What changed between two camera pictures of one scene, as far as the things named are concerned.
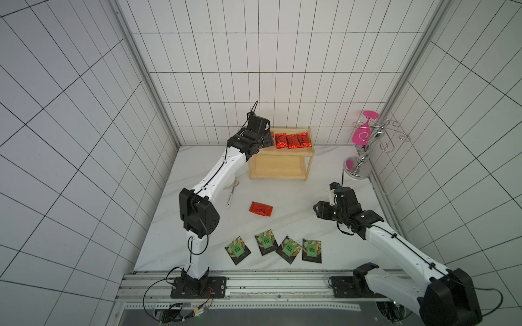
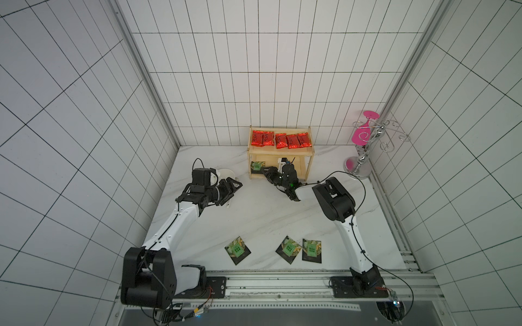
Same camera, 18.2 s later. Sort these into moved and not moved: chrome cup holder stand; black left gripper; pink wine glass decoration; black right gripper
Moved: black left gripper; black right gripper
Not moved: pink wine glass decoration; chrome cup holder stand
